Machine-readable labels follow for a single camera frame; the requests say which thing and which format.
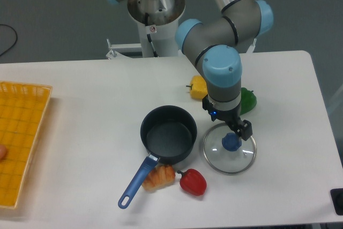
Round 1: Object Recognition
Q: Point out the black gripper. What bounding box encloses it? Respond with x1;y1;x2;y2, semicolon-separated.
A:
202;96;252;141

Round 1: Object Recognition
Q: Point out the yellow bell pepper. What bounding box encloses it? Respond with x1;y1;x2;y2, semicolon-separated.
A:
186;75;207;100

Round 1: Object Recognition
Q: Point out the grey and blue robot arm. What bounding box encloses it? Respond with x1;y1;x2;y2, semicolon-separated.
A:
108;0;274;140

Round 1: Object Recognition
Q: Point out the green bell pepper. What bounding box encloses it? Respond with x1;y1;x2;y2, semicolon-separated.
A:
240;87;257;115

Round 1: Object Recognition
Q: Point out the red bell pepper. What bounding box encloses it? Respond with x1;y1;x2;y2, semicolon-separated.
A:
176;168;207;196

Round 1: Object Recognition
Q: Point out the glass lid with blue knob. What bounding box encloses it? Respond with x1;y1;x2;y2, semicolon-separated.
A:
202;123;257;175

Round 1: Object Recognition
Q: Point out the toy croissant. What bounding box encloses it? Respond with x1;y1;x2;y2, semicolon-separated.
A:
142;165;175;191

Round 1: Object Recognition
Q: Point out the black device at table edge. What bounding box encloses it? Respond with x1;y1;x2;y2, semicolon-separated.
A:
330;188;343;216

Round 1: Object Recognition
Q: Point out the yellow woven basket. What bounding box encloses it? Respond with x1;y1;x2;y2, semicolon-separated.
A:
1;81;53;209

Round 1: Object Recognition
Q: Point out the pink object at left edge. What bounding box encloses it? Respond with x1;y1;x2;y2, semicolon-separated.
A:
0;144;8;160

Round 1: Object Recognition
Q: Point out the black saucepan with blue handle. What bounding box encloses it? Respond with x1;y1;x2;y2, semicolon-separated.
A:
118;105;197;209

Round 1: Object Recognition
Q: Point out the black cable on floor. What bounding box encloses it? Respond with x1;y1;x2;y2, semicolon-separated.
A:
0;24;18;57

